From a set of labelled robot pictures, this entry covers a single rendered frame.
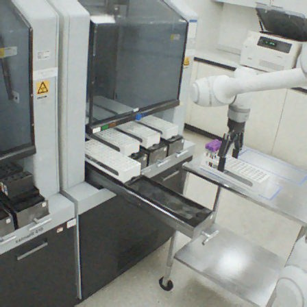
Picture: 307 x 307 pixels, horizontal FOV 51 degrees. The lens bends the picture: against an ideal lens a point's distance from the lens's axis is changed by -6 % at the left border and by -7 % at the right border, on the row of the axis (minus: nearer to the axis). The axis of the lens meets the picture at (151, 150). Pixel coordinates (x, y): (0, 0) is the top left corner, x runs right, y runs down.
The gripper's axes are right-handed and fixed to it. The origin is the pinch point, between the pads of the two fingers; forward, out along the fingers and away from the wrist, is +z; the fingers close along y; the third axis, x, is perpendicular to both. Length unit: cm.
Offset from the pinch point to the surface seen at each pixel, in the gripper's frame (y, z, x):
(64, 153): -55, -3, 41
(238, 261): 15, 60, -13
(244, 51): 191, -18, 102
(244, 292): -2, 60, -27
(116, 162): -36.6, 1.2, 30.3
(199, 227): -35.4, 8.5, -12.9
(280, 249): 78, 88, -18
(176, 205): -33.5, 7.1, -0.2
